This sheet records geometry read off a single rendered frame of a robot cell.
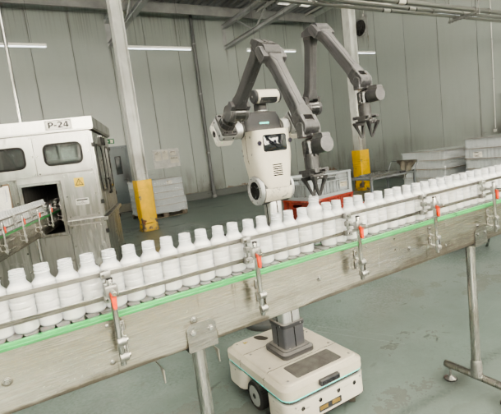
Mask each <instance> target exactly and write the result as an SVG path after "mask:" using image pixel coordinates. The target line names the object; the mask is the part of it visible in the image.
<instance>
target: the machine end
mask: <svg viewBox="0 0 501 414"><path fill-rule="evenodd" d="M109 137H110V135H109V129H108V128H107V127H106V126H105V125H104V124H102V123H101V122H99V121H98V120H96V119H95V118H93V117H92V116H85V117H69V118H60V119H52V120H43V121H34V122H18V123H9V124H1V125H0V185H5V184H9V187H10V192H11V199H12V204H13V208H15V207H17V206H21V205H25V204H29V203H31V202H35V201H37V200H44V202H49V201H50V200H54V199H58V198H59V199H60V203H61V208H62V216H63V221H64V223H63V224H62V225H60V226H59V227H57V228H55V229H53V230H52V231H51V232H49V233H47V234H46V235H45V237H44V238H41V239H40V241H41V246H42V251H43V255H44V262H48V266H49V269H50V270H49V271H50V274H51V275H52V276H53V277H57V274H58V265H57V260H60V259H63V258H71V261H72V264H73V269H74V270H75V271H76V272H78V271H79V269H80V255H81V254H84V253H89V252H93V256H94V262H95V263H96V264H98V265H100V264H102V263H103V259H102V252H101V251H102V250H105V249H110V248H114V250H115V252H116V253H115V255H116V259H117V260H118V261H119V262H120V261H121V259H122V246H123V245H126V243H125V242H124V237H123V232H122V223H121V218H120V217H121V213H119V208H120V207H121V203H118V204H117V191H116V188H115V183H114V178H113V169H112V164H111V159H110V153H109V151H110V148H108V139H106V138H109ZM38 263H39V256H38V251H37V247H36V243H35V241H34V242H32V243H31V244H29V245H28V246H26V247H25V248H23V249H22V250H20V251H18V252H17V253H15V254H14V255H12V256H10V257H8V258H7V259H5V260H4V261H2V262H1V263H0V280H1V281H0V284H1V285H2V286H3V287H4V288H8V286H9V284H10V281H9V280H8V279H9V277H8V276H9V275H8V271H9V270H12V269H18V268H24V271H25V275H26V276H25V278H26V280H27V281H28V282H30V283H32V282H33V280H34V270H33V268H34V267H33V265H35V264H38Z"/></svg>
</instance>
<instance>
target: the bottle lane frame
mask: <svg viewBox="0 0 501 414"><path fill-rule="evenodd" d="M496 205H497V215H498V216H499V226H500V228H499V229H498V231H497V232H494V230H493V228H492V227H493V226H489V225H488V224H486V219H487V218H489V220H490V224H491V225H494V221H493V220H492V218H490V217H488V216H487V215H486V210H487V209H489V216H493V201H492V202H489V203H485V204H482V205H477V206H475V207H472V208H469V209H464V210H461V211H458V212H455V213H452V214H447V215H443V216H441V217H438V230H439V234H440V235H441V239H440V244H441V246H442V249H441V250H439V253H436V252H435V249H434V246H432V245H431V244H429V238H428V237H431V238H432V239H431V240H432V244H435V241H434V238H433V236H431V235H430V234H428V227H431V234H433V235H434V219H430V220H427V221H424V222H421V223H416V224H413V225H410V226H407V227H404V228H399V229H396V230H392V231H390V232H385V233H382V234H379V235H376V236H373V237H366V238H365V239H362V240H361V242H362V251H363V258H365V259H366V261H367V263H366V270H367V272H368V274H367V276H365V279H364V280H361V276H360V275H359V271H357V270H356V269H355V265H354V261H355V260H356V258H355V257H354V256H353V250H355V249H357V258H358V259H359V255H358V245H357V241H352V242H351V243H348V244H345V245H342V246H337V247H334V248H329V249H328V250H325V251H320V252H317V253H314V254H311V255H306V256H303V257H300V258H299V257H297V259H294V260H289V261H286V262H283V263H282V262H280V264H275V265H271V266H269V267H266V268H262V269H260V273H261V280H262V287H263V291H264V290H265V291H266V292H267V293H268V295H267V297H266V298H267V305H269V310H267V311H266V312H265V314H266V315H261V314H260V309H259V305H260V304H259V302H258V301H257V300H256V293H257V288H256V289H255V281H254V280H256V274H255V270H252V272H249V273H246V274H241V275H238V276H232V278H227V279H222V280H221V281H217V282H215V283H212V282H211V283H210V284H207V285H204V286H202V285H200V287H196V288H193V289H191V288H189V290H187V291H184V292H178V293H176V294H173V295H170V296H167V295H166V296H165V297H162V298H159V299H153V300H152V301H148V302H145V303H143V302H141V303H140V304H139V305H136V306H128V307H127V308H125V309H122V310H119V311H118V314H119V320H120V321H121V320H123V321H124V325H125V330H124V331H123V335H126V337H128V339H129V341H128V342H127V346H128V351H129V352H130V353H131V356H130V360H128V361H126V362H127V365H126V366H121V362H120V358H119V351H118V347H117V338H116V333H115V328H114V323H113V315H112V312H111V313H107V314H105V315H102V314H101V315H99V316H97V317H94V318H91V319H85V320H83V321H80V322H77V323H70V324H69V325H66V326H63V327H60V328H58V327H57V328H55V329H52V330H49V331H46V332H39V333H38V334H35V335H32V336H29V337H22V338H21V339H18V340H15V341H12V342H5V343H4V344H1V345H0V414H12V413H14V412H18V411H20V410H23V409H26V408H28V407H32V406H34V405H36V404H39V403H43V402H45V401H48V400H50V399H52V398H56V397H59V396H61V395H63V394H66V393H70V392H72V391H75V390H77V389H81V388H84V387H85V386H88V385H91V384H94V383H97V382H99V381H101V380H105V379H108V378H110V377H113V376H115V375H119V374H121V373H124V372H126V371H129V370H133V369H135V368H137V367H140V366H143V365H146V364H149V363H150V362H153V361H157V360H159V359H162V358H164V357H168V356H171V355H173V354H175V353H178V352H181V351H184V350H186V349H189V348H188V342H187V336H186V330H187V328H188V327H189V325H190V324H194V323H196V322H199V321H201V320H206V319H208V318H211V319H212V320H214V321H215V322H216V328H217V334H218V338H220V337H222V336H224V335H227V334H230V333H233V332H236V331H238V330H240V329H244V328H246V327H249V326H252V325H254V324H258V323H260V322H263V321H265V320H269V319H271V318H273V317H276V316H279V315H282V314H285V313H287V312H289V311H294V310H295V309H298V308H301V307H303V306H307V305H309V304H311V303H314V302H317V301H320V300H323V299H325V298H328V297H331V296H334V295H336V294H339V293H341V292H345V291H347V290H350V289H352V288H356V287H359V286H360V285H363V284H366V283H369V282H372V281H375V280H376V279H379V278H383V277H385V276H388V275H390V274H394V273H396V272H399V271H401V270H404V269H408V268H410V267H412V266H415V265H418V264H421V263H424V262H426V261H428V260H432V259H434V258H437V257H440V256H441V255H446V254H448V253H450V252H453V251H457V250H459V249H462V248H464V247H466V246H470V245H473V244H475V237H474V231H475V230H476V228H479V227H481V226H486V228H487V239H489V238H491V237H495V236H498V235H499V234H501V199H500V200H496Z"/></svg>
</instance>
